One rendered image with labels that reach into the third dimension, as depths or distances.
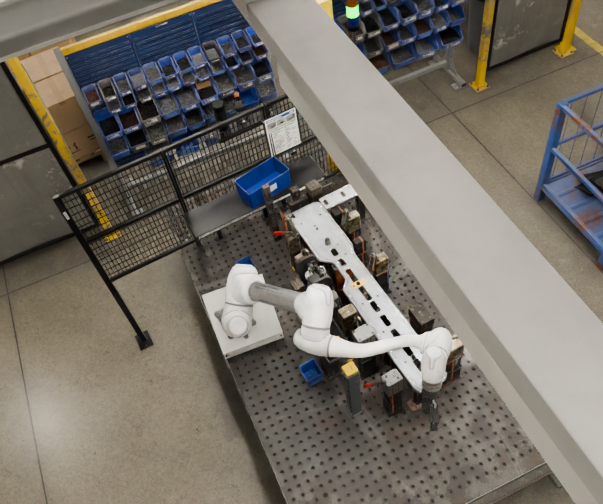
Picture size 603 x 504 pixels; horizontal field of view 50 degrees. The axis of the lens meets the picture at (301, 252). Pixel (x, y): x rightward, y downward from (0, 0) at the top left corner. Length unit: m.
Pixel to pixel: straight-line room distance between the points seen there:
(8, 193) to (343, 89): 4.28
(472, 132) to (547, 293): 5.12
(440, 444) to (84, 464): 2.31
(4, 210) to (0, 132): 0.69
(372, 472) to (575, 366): 2.76
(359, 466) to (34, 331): 2.83
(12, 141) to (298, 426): 2.71
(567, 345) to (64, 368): 4.48
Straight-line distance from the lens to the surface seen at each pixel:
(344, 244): 3.76
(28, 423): 4.92
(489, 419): 3.58
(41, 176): 5.07
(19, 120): 4.76
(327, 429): 3.55
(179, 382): 4.63
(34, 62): 6.38
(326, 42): 1.11
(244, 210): 3.99
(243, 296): 3.41
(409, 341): 3.07
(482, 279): 0.78
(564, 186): 5.31
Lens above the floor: 3.96
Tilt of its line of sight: 52 degrees down
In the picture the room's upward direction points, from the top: 11 degrees counter-clockwise
